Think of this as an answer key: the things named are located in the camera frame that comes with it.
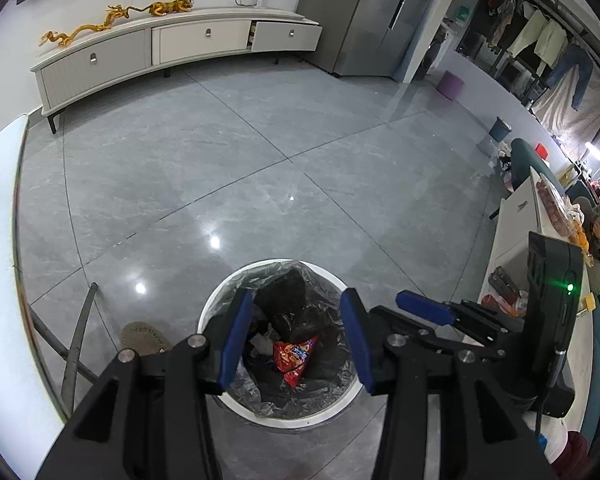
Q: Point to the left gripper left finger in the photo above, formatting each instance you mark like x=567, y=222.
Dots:
x=147, y=417

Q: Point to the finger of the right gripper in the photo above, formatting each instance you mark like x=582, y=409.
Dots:
x=423, y=307

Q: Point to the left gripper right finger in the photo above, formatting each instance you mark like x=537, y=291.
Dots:
x=452, y=407

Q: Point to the red snack wrapper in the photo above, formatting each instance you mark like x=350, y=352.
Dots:
x=290, y=359

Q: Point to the white round trash bin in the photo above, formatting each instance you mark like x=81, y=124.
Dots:
x=293, y=301

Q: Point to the brown slipper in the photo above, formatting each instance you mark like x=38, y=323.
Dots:
x=144, y=339

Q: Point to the blue small bin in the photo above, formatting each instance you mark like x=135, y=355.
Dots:
x=499, y=130

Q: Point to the purple stool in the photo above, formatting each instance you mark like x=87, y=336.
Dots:
x=450, y=86

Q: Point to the hanging clothes rack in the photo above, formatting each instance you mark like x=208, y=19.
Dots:
x=542, y=55

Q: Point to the grey refrigerator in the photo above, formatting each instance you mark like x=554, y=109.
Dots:
x=362, y=37

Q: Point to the white tv cabinet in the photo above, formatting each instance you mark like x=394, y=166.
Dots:
x=103, y=59

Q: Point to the golden dragon figurine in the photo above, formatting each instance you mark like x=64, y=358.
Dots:
x=62, y=39

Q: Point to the golden tiger figurine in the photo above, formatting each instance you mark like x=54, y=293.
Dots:
x=161, y=8

